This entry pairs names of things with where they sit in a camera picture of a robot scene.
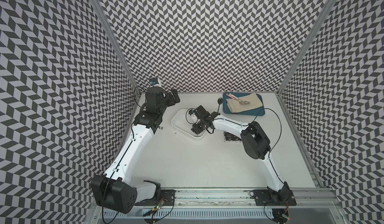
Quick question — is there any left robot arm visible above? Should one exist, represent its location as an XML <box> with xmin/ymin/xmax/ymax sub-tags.
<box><xmin>91</xmin><ymin>86</ymin><xmax>180</xmax><ymax>214</ymax></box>

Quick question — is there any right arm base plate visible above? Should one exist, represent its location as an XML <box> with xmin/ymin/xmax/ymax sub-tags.
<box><xmin>251</xmin><ymin>189</ymin><xmax>297</xmax><ymax>207</ymax></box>

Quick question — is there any black tissue pack in box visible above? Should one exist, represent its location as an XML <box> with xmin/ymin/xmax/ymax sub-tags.
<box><xmin>233</xmin><ymin>136</ymin><xmax>242</xmax><ymax>142</ymax></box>

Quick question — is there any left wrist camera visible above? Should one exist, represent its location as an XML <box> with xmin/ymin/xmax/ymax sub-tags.
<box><xmin>150</xmin><ymin>78</ymin><xmax>162</xmax><ymax>87</ymax></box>

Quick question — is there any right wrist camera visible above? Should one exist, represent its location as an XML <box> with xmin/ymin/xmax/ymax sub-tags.
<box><xmin>188</xmin><ymin>109</ymin><xmax>198</xmax><ymax>119</ymax></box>

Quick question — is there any white plastic storage box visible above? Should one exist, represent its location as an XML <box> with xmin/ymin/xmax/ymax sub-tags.
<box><xmin>171</xmin><ymin>109</ymin><xmax>207</xmax><ymax>140</ymax></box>

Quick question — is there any black spoon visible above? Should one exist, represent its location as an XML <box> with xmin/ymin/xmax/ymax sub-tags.
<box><xmin>217</xmin><ymin>98</ymin><xmax>224</xmax><ymax>112</ymax></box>

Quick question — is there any red handled utensil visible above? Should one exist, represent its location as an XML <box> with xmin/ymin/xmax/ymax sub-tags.
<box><xmin>226</xmin><ymin>93</ymin><xmax>250</xmax><ymax>105</ymax></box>

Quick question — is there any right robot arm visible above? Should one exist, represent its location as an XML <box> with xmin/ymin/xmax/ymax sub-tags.
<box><xmin>186</xmin><ymin>106</ymin><xmax>291</xmax><ymax>204</ymax></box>

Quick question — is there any aluminium front rail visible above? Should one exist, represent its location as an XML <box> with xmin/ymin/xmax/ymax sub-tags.
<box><xmin>162</xmin><ymin>188</ymin><xmax>342</xmax><ymax>209</ymax></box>

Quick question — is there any black tissue pack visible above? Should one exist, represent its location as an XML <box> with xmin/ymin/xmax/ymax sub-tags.
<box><xmin>233</xmin><ymin>136</ymin><xmax>242</xmax><ymax>142</ymax></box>
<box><xmin>224</xmin><ymin>132</ymin><xmax>236</xmax><ymax>142</ymax></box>

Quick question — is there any blue tray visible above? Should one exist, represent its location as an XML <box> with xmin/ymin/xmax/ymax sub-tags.
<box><xmin>223</xmin><ymin>92</ymin><xmax>265</xmax><ymax>116</ymax></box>

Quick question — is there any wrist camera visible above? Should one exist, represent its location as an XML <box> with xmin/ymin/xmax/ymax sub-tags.
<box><xmin>150</xmin><ymin>78</ymin><xmax>162</xmax><ymax>87</ymax></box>
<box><xmin>188</xmin><ymin>109</ymin><xmax>198</xmax><ymax>119</ymax></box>

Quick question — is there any beige folded cloth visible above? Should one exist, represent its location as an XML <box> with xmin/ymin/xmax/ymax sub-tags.
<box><xmin>226</xmin><ymin>93</ymin><xmax>264</xmax><ymax>113</ymax></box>

